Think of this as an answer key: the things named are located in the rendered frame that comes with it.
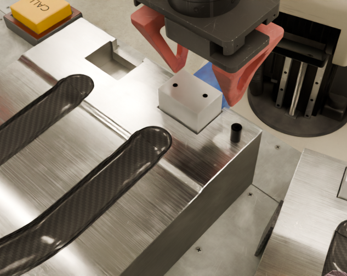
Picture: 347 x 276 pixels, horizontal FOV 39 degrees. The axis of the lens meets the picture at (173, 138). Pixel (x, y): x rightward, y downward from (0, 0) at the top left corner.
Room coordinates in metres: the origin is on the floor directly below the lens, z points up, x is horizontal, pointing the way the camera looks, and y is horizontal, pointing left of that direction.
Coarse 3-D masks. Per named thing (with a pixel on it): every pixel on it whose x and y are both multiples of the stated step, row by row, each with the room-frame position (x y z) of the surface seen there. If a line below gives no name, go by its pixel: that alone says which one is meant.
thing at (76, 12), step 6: (78, 12) 0.57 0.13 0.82; (6, 18) 0.56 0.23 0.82; (12, 18) 0.56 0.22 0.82; (66, 18) 0.56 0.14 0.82; (18, 24) 0.55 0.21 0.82; (60, 24) 0.55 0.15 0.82; (24, 30) 0.53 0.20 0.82; (30, 30) 0.53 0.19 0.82; (48, 30) 0.53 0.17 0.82; (36, 36) 0.52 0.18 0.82; (42, 36) 0.52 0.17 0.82
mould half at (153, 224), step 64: (64, 64) 0.39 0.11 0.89; (64, 128) 0.30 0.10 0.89; (128, 128) 0.30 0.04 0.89; (256, 128) 0.29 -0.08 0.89; (0, 192) 0.23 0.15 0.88; (64, 192) 0.23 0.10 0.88; (128, 192) 0.23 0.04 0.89; (192, 192) 0.22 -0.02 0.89; (64, 256) 0.17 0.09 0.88; (128, 256) 0.17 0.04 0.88
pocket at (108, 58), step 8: (104, 48) 0.42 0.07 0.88; (112, 48) 0.42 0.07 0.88; (88, 56) 0.40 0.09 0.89; (96, 56) 0.41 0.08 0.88; (104, 56) 0.42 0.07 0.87; (112, 56) 0.42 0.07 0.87; (120, 56) 0.42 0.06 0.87; (128, 56) 0.41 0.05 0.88; (96, 64) 0.41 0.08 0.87; (104, 64) 0.42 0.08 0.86; (112, 64) 0.41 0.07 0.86; (120, 64) 0.41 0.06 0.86; (128, 64) 0.41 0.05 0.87; (136, 64) 0.40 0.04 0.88; (112, 72) 0.40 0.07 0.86; (120, 72) 0.40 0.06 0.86; (128, 72) 0.40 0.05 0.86
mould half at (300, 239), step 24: (312, 168) 0.27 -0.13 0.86; (336, 168) 0.27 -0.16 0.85; (288, 192) 0.24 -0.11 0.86; (312, 192) 0.24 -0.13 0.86; (336, 192) 0.24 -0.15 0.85; (288, 216) 0.22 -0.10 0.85; (312, 216) 0.21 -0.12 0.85; (336, 216) 0.21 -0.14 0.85; (288, 240) 0.19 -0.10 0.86; (312, 240) 0.19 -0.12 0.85; (264, 264) 0.16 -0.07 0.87; (288, 264) 0.17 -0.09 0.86; (312, 264) 0.17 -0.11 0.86
